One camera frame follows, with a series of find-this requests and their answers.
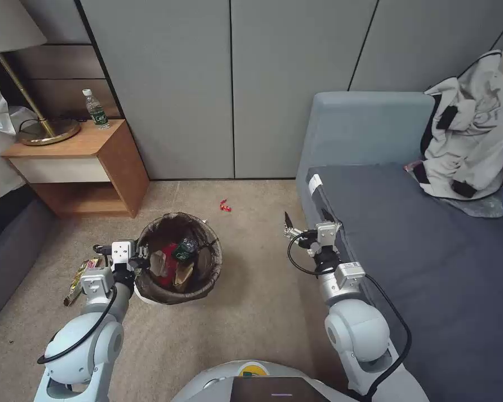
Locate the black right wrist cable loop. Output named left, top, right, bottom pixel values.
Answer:
left=287, top=232, right=320, bottom=276

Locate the round trash bin black liner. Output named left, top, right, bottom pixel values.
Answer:
left=134, top=212, right=224, bottom=304

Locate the dark grey sofa seat cushion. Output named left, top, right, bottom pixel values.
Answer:
left=305, top=162, right=503, bottom=402

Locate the white robot front shell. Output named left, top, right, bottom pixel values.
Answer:
left=169, top=351, right=341, bottom=402

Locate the gold snack wrapper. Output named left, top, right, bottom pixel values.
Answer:
left=62, top=258, right=102, bottom=307

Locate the wooden nightstand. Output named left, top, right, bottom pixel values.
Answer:
left=0, top=118, right=151, bottom=219

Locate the crumpled brown paper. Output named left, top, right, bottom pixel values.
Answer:
left=149, top=250, right=169, bottom=277

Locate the brass lamp with beige shade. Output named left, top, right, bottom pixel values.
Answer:
left=0, top=0, right=82, bottom=147

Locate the grey cloth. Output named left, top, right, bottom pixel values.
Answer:
left=442, top=193, right=503, bottom=218

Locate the grey wardrobe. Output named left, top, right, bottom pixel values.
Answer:
left=73, top=0, right=503, bottom=181

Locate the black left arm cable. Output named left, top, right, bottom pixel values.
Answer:
left=36, top=284, right=119, bottom=366

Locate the grey bed frame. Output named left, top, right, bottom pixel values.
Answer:
left=0, top=197, right=54, bottom=332

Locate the green-label water bottle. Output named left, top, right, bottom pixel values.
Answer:
left=82, top=88, right=111, bottom=130

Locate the dark wood headboard panel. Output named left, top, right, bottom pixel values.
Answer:
left=0, top=41, right=123, bottom=123

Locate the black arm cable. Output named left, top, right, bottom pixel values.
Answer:
left=360, top=272, right=412, bottom=396
left=36, top=284, right=119, bottom=366

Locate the brown paper bag scrap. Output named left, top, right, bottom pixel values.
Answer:
left=173, top=259, right=196, bottom=290

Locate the white jacket with black trim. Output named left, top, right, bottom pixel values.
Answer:
left=419, top=50, right=503, bottom=199

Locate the blue-grey sofa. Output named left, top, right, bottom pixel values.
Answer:
left=295, top=90, right=503, bottom=402

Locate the black lamp cable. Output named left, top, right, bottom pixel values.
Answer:
left=18, top=113, right=94, bottom=136

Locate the crushed green-label plastic bottle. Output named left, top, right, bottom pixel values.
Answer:
left=172, top=237, right=199, bottom=263

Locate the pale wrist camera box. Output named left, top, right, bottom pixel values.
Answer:
left=111, top=241, right=137, bottom=265
left=316, top=221, right=341, bottom=247

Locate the red crumpled wrapper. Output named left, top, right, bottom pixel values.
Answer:
left=156, top=247, right=181, bottom=286

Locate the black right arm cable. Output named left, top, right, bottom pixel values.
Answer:
left=360, top=272, right=412, bottom=396

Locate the white bedding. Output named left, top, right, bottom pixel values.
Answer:
left=0, top=53, right=31, bottom=207

